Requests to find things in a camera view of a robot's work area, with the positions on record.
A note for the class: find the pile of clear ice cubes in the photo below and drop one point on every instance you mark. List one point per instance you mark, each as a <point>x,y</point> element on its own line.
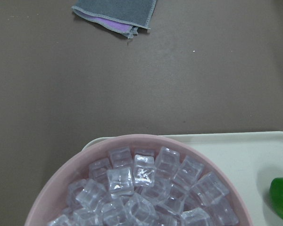
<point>141,187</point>

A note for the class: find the pink bowl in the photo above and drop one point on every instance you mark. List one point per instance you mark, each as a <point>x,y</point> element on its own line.
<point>52,198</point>

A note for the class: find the grey folded cloth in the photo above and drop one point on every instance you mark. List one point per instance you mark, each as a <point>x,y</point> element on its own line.
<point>121,16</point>

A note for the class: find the cream plastic tray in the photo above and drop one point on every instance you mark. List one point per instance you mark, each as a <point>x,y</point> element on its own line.
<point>250,161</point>

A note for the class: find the green lime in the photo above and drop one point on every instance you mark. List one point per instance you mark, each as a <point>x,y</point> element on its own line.
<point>276,196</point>

